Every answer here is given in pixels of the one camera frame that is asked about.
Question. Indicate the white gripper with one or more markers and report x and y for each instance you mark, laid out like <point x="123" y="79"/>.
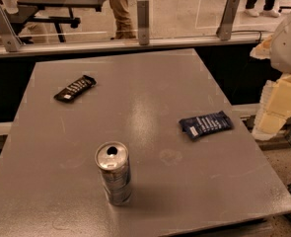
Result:
<point x="289" y="44"/>

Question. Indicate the black rxbar chocolate wrapper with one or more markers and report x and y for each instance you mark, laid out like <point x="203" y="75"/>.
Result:
<point x="75" y="89"/>

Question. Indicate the blue rxbar wrapper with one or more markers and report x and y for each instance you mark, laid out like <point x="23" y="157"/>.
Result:
<point x="197" y="127"/>

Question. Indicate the silver redbull can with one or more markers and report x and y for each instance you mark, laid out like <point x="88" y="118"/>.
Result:
<point x="112" y="159"/>

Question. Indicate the person in tan trousers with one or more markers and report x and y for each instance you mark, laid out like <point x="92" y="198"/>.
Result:
<point x="124" y="28"/>

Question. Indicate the metal rail barrier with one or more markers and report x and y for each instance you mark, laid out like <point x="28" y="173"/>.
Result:
<point x="128" y="45"/>

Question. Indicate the right metal bracket post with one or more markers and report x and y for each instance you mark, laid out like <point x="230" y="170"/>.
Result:
<point x="224" y="30"/>

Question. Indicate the metal bracket post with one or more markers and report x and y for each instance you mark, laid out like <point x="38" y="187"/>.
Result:
<point x="10" y="41"/>
<point x="224" y="30"/>
<point x="143" y="21"/>

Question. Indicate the middle metal bracket post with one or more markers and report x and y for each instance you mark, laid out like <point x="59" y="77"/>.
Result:
<point x="143" y="21"/>

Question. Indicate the left metal bracket post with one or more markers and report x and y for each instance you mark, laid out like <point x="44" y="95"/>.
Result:
<point x="10" y="41"/>

